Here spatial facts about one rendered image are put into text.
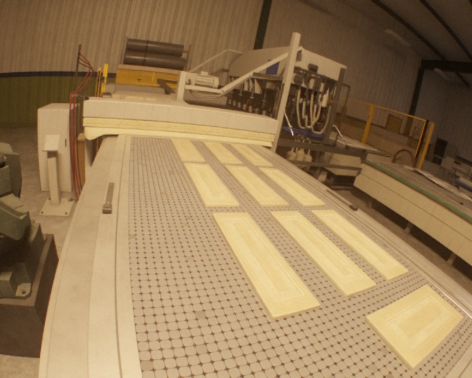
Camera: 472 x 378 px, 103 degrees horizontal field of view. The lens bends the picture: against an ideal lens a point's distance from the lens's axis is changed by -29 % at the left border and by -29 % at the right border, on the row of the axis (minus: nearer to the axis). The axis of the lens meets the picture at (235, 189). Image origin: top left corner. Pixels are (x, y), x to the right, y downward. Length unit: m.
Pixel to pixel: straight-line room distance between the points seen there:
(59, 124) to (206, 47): 4.94
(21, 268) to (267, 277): 1.13
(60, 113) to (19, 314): 2.37
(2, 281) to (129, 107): 2.04
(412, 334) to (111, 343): 0.96
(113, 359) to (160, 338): 0.14
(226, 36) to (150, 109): 5.02
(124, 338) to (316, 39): 8.79
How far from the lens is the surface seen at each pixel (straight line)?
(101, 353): 0.72
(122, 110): 2.78
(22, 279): 1.46
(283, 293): 0.92
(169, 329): 0.76
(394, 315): 1.07
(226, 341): 0.76
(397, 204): 4.52
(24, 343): 1.70
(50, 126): 3.34
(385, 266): 1.35
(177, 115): 2.82
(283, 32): 8.24
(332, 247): 1.28
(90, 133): 2.79
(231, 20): 7.58
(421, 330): 1.10
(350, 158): 5.59
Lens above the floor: 1.49
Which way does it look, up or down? 22 degrees down
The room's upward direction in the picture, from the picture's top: 12 degrees clockwise
